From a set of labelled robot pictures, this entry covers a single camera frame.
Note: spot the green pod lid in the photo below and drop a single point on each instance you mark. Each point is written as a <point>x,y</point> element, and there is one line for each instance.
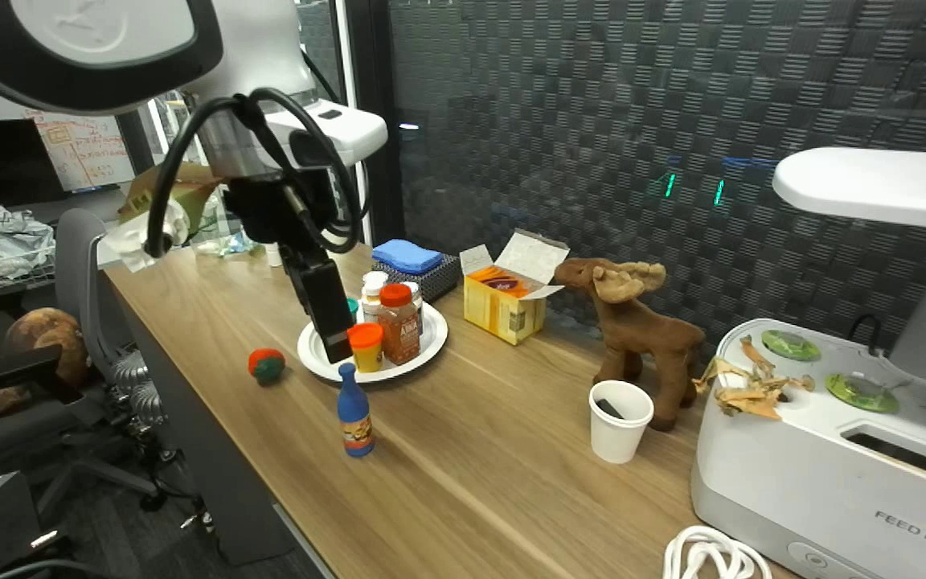
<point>789,345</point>
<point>861,394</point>

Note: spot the brown furry object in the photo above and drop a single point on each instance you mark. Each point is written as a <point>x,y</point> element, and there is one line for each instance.
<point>46,332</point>

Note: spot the blue sponge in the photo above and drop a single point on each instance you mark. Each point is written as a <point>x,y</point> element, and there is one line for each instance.
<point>408,259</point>

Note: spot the white pill bottle black print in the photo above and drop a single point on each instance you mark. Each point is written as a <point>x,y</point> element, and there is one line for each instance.
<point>375,291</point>

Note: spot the yellow cardboard box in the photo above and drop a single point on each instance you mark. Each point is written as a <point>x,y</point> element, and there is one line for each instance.
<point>505,311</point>

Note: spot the white paper cup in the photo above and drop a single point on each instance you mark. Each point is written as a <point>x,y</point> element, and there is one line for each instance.
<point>617,436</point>

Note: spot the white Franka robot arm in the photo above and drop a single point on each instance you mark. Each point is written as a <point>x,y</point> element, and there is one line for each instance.
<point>110,44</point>

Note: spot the white paper plate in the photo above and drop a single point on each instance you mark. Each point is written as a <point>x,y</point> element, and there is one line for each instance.
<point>420,349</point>

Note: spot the green tub teal lid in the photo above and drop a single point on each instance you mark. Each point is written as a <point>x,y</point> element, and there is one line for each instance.
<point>351,311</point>

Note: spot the crumpled gray white cloth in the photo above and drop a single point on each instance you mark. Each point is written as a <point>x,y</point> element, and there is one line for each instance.
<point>0,251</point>

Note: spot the dried brown plant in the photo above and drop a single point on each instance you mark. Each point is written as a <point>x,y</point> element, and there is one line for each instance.
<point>746,402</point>

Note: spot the white hydroponic appliance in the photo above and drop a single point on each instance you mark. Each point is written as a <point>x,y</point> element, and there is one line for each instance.
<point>805,470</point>

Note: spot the brown moose plush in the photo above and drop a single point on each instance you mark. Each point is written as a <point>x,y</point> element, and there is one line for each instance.
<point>644,341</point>

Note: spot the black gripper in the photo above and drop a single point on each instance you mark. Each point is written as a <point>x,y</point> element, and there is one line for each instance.
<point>274,212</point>

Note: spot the gray office chair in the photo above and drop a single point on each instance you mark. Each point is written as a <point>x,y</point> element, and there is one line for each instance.
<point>80,302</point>

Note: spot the yellow tub orange lid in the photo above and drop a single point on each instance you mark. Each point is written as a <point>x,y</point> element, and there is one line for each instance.
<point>366,349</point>

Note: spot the spice bottle orange lid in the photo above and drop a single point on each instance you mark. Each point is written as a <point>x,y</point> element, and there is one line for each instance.
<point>399,332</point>

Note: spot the orange red ball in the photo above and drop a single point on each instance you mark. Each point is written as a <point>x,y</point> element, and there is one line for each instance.
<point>267,368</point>

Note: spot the gray mesh box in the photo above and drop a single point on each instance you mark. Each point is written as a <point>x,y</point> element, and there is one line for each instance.
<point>436,286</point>

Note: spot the blue toy bottle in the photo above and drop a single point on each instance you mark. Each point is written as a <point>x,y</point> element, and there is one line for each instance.
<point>353,424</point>

